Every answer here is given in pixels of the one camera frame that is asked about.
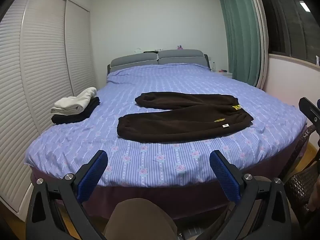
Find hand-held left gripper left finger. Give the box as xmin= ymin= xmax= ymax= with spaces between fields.
xmin=25 ymin=150 xmax=108 ymax=240

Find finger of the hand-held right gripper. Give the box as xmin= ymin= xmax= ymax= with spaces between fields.
xmin=298 ymin=97 xmax=320 ymax=126

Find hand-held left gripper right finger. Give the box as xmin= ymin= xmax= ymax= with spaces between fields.
xmin=209 ymin=150 xmax=292 ymax=240

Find dark brown fleece pants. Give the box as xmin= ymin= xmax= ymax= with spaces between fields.
xmin=117 ymin=92 xmax=254 ymax=144

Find person's right forearm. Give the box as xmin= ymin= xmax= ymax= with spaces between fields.
xmin=308 ymin=177 xmax=320 ymax=213

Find maroon bed base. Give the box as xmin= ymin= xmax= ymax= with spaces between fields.
xmin=30 ymin=124 xmax=308 ymax=222

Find black folded garment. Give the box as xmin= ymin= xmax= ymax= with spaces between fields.
xmin=51 ymin=96 xmax=101 ymax=125

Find person's leg in brown trousers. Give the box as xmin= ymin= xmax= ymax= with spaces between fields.
xmin=103 ymin=197 xmax=178 ymax=240

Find brown wicker chair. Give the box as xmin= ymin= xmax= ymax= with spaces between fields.
xmin=284 ymin=124 xmax=320 ymax=222

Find white folded garment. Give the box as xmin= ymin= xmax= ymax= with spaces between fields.
xmin=50 ymin=87 xmax=98 ymax=116

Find white curtain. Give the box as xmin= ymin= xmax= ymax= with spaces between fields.
xmin=246 ymin=0 xmax=270 ymax=91

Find dark window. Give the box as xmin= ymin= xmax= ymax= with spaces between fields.
xmin=257 ymin=0 xmax=320 ymax=67

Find white nightstand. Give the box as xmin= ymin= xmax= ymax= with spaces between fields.
xmin=216 ymin=70 xmax=234 ymax=80

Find green curtain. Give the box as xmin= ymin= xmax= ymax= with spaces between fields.
xmin=216 ymin=0 xmax=263 ymax=88

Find white louvered wardrobe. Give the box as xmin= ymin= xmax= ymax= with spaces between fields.
xmin=0 ymin=0 xmax=97 ymax=213

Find blue floral bed sheet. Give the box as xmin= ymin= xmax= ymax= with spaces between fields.
xmin=24 ymin=64 xmax=307 ymax=187

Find grey headboard cushion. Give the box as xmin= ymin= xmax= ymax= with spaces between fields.
xmin=158 ymin=49 xmax=204 ymax=66
xmin=110 ymin=53 xmax=159 ymax=71

